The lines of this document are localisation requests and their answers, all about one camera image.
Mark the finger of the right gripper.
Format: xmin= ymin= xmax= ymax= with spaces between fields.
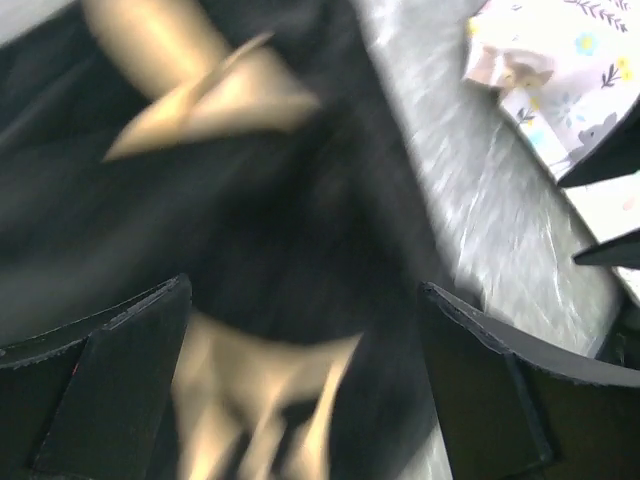
xmin=557 ymin=105 xmax=639 ymax=189
xmin=573 ymin=229 xmax=640 ymax=270

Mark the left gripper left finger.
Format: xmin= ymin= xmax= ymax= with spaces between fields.
xmin=1 ymin=276 xmax=191 ymax=480

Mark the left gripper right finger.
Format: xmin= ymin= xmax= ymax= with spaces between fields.
xmin=418 ymin=284 xmax=639 ymax=480

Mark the black floral pillowcase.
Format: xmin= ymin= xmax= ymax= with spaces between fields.
xmin=1 ymin=1 xmax=451 ymax=479

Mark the patterned white pillow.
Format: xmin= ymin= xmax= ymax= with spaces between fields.
xmin=463 ymin=1 xmax=639 ymax=295

